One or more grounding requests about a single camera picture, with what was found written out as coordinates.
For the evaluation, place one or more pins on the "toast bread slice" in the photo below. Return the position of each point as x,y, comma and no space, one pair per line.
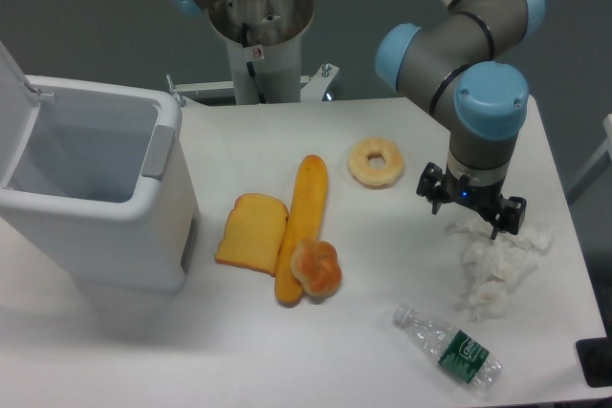
253,233

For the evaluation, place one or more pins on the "long baguette bread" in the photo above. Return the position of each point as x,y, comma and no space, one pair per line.
305,219

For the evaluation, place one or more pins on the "crumpled white tissue paper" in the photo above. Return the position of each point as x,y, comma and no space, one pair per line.
496,267

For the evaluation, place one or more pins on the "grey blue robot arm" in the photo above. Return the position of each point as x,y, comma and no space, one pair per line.
450,72

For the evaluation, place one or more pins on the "clear plastic water bottle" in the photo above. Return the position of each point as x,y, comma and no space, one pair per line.
450,348

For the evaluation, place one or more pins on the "ring shaped round bread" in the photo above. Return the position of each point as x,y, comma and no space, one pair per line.
375,162

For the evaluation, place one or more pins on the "white open trash bin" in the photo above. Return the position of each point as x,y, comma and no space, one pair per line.
94,175

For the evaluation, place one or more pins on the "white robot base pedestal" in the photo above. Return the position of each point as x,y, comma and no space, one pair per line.
263,42

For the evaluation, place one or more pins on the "white frame at right edge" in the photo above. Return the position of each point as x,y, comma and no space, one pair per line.
598,162

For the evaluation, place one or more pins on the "knotted bread roll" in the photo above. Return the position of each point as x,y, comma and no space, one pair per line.
315,265

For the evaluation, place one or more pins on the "black device at table corner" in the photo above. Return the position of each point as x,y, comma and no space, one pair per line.
595,361

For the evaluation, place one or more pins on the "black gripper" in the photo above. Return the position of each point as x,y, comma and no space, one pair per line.
506,214

